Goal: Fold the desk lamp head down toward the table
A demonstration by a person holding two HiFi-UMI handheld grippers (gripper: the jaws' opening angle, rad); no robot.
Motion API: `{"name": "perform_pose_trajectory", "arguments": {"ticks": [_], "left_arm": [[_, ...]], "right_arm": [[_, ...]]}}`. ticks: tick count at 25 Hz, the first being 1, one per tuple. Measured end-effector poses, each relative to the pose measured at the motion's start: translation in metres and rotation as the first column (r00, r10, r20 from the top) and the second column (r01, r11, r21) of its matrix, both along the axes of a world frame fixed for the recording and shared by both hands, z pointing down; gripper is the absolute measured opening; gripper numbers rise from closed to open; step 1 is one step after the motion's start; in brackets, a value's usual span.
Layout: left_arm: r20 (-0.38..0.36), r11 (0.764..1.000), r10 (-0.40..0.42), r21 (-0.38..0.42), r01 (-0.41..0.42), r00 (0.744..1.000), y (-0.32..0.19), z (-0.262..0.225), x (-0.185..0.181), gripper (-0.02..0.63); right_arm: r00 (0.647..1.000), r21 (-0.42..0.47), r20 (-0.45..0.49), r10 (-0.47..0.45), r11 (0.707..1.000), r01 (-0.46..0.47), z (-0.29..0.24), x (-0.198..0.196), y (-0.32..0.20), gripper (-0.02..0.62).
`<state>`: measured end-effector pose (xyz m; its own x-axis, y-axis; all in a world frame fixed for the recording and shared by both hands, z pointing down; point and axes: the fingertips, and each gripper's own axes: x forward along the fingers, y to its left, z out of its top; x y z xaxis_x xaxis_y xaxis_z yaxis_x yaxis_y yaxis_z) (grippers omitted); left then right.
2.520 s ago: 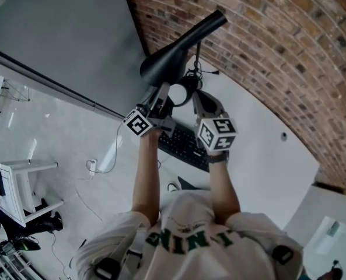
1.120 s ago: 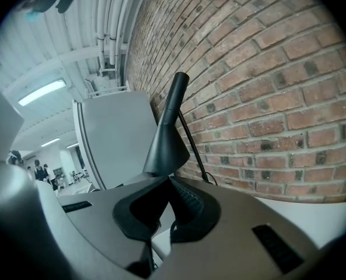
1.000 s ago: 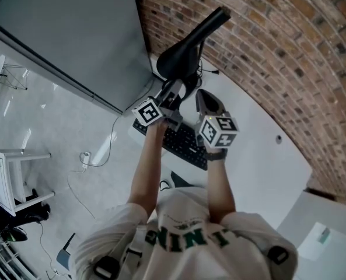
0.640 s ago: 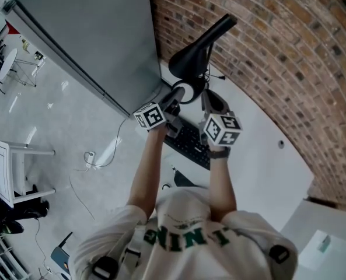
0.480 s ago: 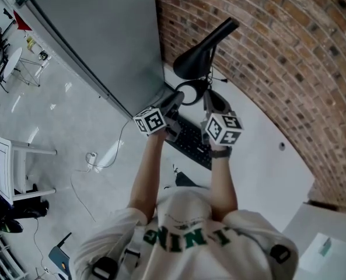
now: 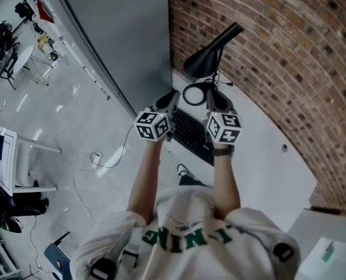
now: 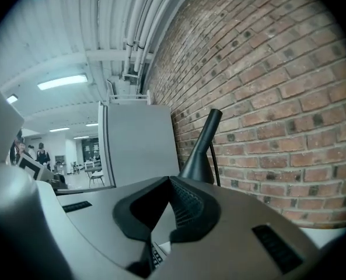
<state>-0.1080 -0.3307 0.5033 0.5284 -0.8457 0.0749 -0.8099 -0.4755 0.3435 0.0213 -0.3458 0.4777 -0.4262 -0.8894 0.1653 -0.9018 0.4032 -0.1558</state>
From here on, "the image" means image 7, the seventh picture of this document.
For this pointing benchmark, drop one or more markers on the grey chair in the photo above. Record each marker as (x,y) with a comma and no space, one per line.
(96,177)

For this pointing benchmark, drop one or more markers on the long ceiling light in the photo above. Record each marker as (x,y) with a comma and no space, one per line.
(62,81)

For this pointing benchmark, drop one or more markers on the white partition board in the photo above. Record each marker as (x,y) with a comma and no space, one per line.
(140,144)

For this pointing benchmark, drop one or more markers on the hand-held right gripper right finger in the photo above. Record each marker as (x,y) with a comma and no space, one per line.
(234,244)

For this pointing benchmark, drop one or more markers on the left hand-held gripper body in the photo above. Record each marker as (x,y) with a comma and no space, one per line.
(34,169)

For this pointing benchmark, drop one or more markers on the white ceiling pipes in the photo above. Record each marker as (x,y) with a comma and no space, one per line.
(143,25)

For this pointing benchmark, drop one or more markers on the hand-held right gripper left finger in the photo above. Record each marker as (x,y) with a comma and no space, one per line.
(102,223)

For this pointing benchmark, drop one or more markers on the black desk lamp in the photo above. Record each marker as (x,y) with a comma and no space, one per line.
(202,153)

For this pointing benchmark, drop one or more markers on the black keyboard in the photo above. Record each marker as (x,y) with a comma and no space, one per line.
(156,255)

